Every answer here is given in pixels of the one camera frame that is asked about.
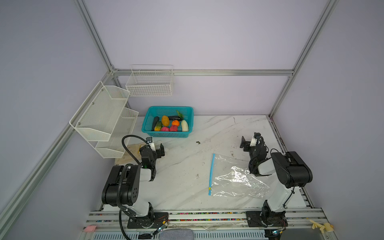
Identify green yellow papaya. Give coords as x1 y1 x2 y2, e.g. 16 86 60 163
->
154 121 163 132

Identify clear zip bag blue zipper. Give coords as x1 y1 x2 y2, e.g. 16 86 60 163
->
208 154 274 199

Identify orange yellow mango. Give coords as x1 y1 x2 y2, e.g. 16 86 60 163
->
161 116 170 127

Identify teal plastic basket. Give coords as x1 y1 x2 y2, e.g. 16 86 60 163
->
142 106 194 138

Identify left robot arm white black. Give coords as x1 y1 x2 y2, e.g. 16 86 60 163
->
102 144 165 222

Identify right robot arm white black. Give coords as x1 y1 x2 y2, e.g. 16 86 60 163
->
240 132 313 227

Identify red bell pepper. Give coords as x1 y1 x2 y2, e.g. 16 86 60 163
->
170 125 179 132

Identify dark green cucumber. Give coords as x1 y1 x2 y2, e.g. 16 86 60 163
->
152 117 160 131

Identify orange tangerine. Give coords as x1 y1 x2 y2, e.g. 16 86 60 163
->
172 120 180 126

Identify white mesh two-tier shelf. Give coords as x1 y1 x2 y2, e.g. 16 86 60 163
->
69 82 139 159

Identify grey cloth pad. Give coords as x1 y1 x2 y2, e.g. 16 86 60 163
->
159 229 195 240

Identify pink sponge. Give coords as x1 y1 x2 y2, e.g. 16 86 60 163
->
83 225 97 233

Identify beige tape scraps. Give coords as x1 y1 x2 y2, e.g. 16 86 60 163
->
310 220 334 234

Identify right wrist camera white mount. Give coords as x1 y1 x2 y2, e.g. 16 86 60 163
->
250 133 261 147

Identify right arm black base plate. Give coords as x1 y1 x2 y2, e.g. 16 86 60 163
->
246 211 288 228

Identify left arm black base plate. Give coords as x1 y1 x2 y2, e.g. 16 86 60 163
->
126 212 169 229

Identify white wire wall basket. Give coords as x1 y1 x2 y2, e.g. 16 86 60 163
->
126 65 174 97

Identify aluminium rail base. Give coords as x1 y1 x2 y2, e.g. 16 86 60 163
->
80 208 337 240

